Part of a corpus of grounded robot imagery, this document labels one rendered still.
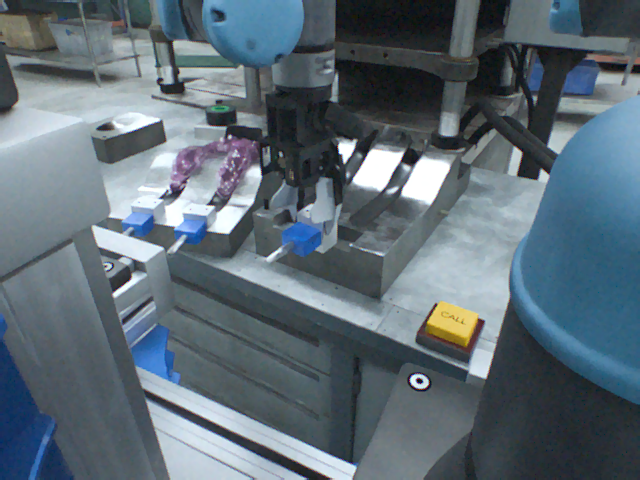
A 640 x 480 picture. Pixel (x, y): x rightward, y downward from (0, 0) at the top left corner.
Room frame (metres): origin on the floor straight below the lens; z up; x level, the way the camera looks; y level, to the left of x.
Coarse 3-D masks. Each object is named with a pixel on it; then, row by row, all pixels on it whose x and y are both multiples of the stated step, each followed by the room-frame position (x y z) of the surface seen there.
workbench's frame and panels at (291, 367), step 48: (192, 288) 0.83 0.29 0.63; (240, 288) 0.66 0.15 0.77; (192, 336) 0.83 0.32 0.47; (240, 336) 0.75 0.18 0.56; (288, 336) 0.68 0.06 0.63; (336, 336) 0.60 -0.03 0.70; (192, 384) 0.87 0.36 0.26; (240, 384) 0.76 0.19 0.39; (288, 384) 0.68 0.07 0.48; (336, 384) 0.60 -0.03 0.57; (384, 384) 0.56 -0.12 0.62; (288, 432) 0.68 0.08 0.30; (336, 432) 0.60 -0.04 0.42
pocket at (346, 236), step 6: (342, 228) 0.68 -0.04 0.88; (348, 228) 0.67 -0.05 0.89; (342, 234) 0.68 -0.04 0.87; (348, 234) 0.67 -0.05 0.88; (354, 234) 0.66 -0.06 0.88; (360, 234) 0.66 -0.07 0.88; (342, 240) 0.67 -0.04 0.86; (348, 240) 0.67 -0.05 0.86; (354, 240) 0.66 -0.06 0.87; (336, 246) 0.63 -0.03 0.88; (342, 246) 0.65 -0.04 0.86; (348, 246) 0.65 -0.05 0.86
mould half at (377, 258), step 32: (384, 160) 0.89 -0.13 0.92; (448, 160) 0.86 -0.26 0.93; (352, 192) 0.82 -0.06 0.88; (416, 192) 0.80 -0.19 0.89; (448, 192) 0.86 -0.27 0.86; (256, 224) 0.72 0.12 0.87; (352, 224) 0.68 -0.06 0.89; (384, 224) 0.68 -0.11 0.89; (416, 224) 0.70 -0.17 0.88; (288, 256) 0.68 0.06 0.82; (320, 256) 0.65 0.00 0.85; (352, 256) 0.61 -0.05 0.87; (384, 256) 0.59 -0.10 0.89; (352, 288) 0.61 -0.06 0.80; (384, 288) 0.60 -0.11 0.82
